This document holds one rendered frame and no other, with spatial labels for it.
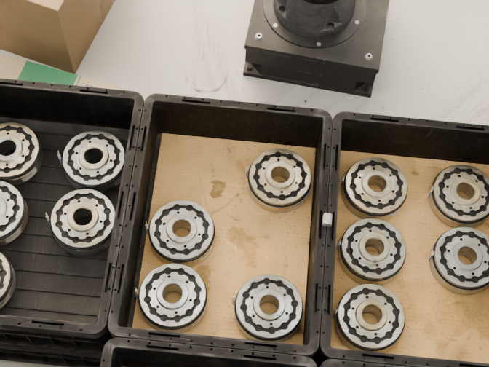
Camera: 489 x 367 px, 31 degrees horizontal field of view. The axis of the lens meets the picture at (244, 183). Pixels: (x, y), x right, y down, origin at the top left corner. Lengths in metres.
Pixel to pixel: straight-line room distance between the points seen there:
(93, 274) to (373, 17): 0.71
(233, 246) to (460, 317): 0.37
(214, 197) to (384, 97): 0.44
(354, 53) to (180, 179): 0.41
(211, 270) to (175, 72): 0.48
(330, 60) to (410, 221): 0.35
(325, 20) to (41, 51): 0.53
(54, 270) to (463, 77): 0.86
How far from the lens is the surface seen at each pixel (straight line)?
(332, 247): 1.30
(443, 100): 1.73
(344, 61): 1.62
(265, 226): 1.42
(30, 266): 1.42
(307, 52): 1.62
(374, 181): 1.46
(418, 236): 1.44
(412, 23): 1.82
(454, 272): 1.40
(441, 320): 1.40
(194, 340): 1.25
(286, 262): 1.39
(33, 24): 1.64
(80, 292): 1.39
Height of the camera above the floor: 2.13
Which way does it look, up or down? 64 degrees down
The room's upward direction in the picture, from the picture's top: 4 degrees clockwise
